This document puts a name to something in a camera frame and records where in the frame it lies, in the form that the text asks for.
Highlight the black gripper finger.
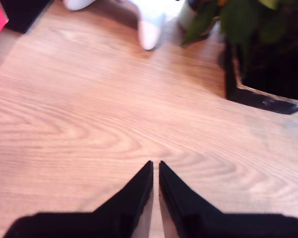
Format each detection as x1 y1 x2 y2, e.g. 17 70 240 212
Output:
158 160 223 238
93 160 154 238

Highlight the black plant tray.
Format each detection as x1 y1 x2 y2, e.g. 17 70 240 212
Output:
224 37 298 115

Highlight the white game controller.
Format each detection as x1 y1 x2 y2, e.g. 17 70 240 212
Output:
63 0 180 51

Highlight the green leafy houseplant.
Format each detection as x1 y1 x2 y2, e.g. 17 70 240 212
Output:
182 0 298 62

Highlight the small white plant pot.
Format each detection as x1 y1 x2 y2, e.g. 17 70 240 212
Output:
177 0 216 32

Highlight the monitor stand with black base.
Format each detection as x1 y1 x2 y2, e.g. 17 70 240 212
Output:
0 0 54 34

